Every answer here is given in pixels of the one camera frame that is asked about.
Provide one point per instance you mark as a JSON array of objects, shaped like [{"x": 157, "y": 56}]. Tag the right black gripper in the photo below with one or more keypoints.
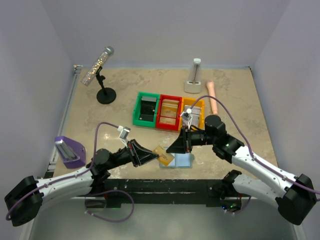
[{"x": 182, "y": 144}]

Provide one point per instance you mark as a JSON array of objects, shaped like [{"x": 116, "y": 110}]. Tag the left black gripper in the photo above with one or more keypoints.
[{"x": 140, "y": 155}]

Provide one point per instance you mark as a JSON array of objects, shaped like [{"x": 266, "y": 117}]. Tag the teal leather card holder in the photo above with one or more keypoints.
[{"x": 180, "y": 161}]

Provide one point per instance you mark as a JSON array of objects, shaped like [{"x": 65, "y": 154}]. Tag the gold credit card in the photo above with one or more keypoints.
[
  {"x": 163, "y": 157},
  {"x": 167, "y": 120}
]

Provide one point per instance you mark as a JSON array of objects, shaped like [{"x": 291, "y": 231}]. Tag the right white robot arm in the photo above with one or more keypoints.
[{"x": 293, "y": 196}]

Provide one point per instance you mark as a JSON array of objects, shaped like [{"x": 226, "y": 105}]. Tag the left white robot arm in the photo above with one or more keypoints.
[{"x": 30, "y": 195}]

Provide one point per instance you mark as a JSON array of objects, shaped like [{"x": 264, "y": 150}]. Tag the white cards stack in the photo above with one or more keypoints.
[{"x": 194, "y": 115}]

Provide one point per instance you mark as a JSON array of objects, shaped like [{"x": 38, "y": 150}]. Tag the gold cards stack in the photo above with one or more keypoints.
[{"x": 169, "y": 108}]

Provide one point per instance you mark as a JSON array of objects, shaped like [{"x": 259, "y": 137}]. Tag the black cards stack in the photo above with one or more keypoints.
[{"x": 147, "y": 108}]

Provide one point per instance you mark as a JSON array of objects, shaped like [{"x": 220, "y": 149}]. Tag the red plastic bin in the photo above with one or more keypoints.
[{"x": 164, "y": 126}]

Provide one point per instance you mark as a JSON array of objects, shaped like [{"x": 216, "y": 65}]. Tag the yellow plastic bin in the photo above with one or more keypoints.
[{"x": 190, "y": 102}]

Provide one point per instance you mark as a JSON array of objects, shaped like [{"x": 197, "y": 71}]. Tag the green plastic bin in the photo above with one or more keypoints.
[{"x": 136, "y": 111}]

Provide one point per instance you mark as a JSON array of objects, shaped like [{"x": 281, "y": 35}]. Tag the white metronome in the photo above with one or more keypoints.
[{"x": 193, "y": 83}]

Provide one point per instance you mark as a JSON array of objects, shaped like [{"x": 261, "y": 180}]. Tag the pink flashlight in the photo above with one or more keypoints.
[{"x": 211, "y": 91}]

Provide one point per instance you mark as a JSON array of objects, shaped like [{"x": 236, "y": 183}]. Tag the purple block fixture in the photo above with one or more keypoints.
[{"x": 71, "y": 152}]

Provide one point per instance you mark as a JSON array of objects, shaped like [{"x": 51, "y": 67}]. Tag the black microphone stand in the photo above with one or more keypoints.
[{"x": 105, "y": 95}]

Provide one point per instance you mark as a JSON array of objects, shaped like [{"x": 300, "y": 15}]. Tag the glitter silver microphone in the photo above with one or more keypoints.
[{"x": 99, "y": 63}]

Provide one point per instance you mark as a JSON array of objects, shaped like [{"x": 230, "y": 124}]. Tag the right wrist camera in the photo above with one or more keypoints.
[{"x": 187, "y": 117}]

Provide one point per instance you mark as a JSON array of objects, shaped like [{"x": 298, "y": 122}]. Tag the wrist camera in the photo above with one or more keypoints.
[
  {"x": 187, "y": 117},
  {"x": 123, "y": 134}
]

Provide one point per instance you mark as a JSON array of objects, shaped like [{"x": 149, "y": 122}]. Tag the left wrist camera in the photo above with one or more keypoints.
[{"x": 123, "y": 134}]

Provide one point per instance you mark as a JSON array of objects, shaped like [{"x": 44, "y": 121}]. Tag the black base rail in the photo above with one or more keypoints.
[{"x": 208, "y": 192}]

